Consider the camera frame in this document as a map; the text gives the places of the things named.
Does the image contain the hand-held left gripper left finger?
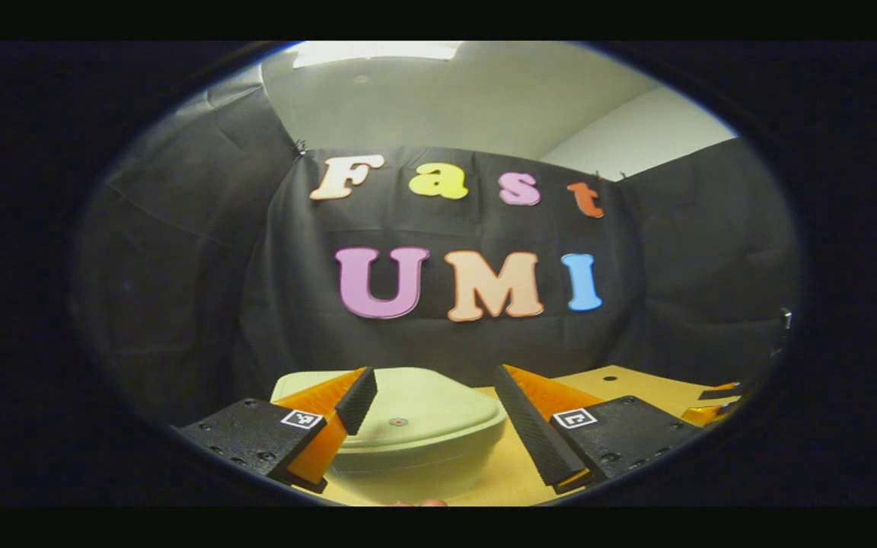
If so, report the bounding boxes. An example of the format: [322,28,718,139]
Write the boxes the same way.
[172,366,379,494]

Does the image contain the wooden desktop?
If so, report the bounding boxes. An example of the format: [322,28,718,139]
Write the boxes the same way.
[294,365,741,507]

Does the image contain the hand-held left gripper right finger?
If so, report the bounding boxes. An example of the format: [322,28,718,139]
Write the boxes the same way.
[493,363,703,494]

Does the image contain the ceiling light panel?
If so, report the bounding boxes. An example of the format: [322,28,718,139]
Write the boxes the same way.
[292,41,462,69]

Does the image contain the green desktop garbage bin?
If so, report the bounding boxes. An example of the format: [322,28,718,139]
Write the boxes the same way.
[271,368,508,505]

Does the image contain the black backdrop cloth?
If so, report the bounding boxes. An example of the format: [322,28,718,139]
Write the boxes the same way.
[69,72,803,427]

